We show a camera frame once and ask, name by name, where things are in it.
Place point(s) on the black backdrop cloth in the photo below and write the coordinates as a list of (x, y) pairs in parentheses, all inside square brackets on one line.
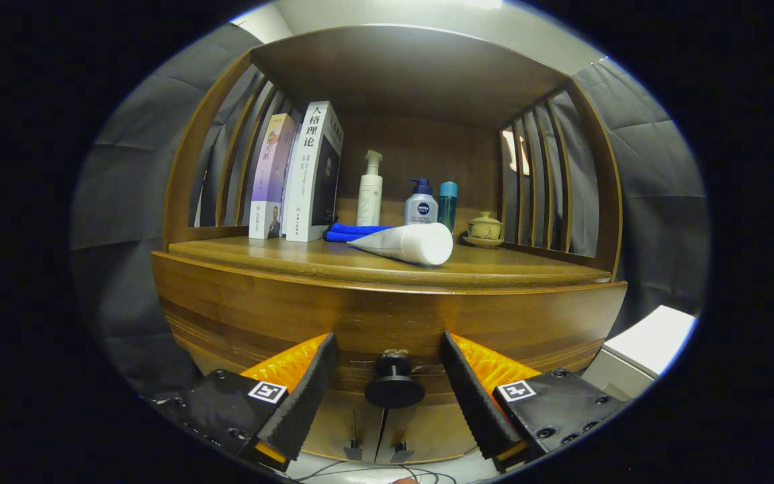
[(656, 188)]

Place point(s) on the teal slim bottle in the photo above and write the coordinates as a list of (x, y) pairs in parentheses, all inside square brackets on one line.
[(447, 202)]

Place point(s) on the blue folded cloth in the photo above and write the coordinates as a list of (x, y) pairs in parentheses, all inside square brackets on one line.
[(347, 232)]

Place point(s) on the wooden cabinet door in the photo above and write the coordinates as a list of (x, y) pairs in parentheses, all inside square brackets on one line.
[(427, 430), (333, 430)]

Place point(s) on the beige lidded teacup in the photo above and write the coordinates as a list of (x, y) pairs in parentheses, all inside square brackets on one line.
[(484, 228)]

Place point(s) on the white bottle with blue cap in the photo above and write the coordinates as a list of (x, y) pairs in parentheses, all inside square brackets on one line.
[(420, 208)]

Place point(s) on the thick white book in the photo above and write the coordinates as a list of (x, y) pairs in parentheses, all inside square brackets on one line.
[(310, 175)]

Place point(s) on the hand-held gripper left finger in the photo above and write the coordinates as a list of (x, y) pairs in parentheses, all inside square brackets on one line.
[(306, 400)]

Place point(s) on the brown wooden countertop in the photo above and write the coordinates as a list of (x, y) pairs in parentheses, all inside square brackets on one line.
[(333, 259)]

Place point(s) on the white pump bottle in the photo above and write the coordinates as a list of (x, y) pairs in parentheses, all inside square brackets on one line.
[(369, 195)]

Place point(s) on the white box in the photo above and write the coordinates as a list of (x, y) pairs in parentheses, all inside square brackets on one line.
[(649, 343)]

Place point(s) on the brown wooden drawer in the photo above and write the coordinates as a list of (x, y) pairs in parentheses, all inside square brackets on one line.
[(387, 316)]

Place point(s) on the brown wooden cabinet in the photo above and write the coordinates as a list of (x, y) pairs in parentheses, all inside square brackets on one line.
[(400, 67)]

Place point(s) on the purple book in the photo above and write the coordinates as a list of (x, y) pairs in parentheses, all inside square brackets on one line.
[(269, 181)]

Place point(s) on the white squeeze tube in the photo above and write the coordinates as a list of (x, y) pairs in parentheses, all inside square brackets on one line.
[(407, 243)]

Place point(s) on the black round drawer knob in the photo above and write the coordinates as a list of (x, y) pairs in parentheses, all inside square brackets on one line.
[(394, 390)]

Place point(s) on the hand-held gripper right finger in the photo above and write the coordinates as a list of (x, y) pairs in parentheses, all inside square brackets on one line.
[(474, 403)]

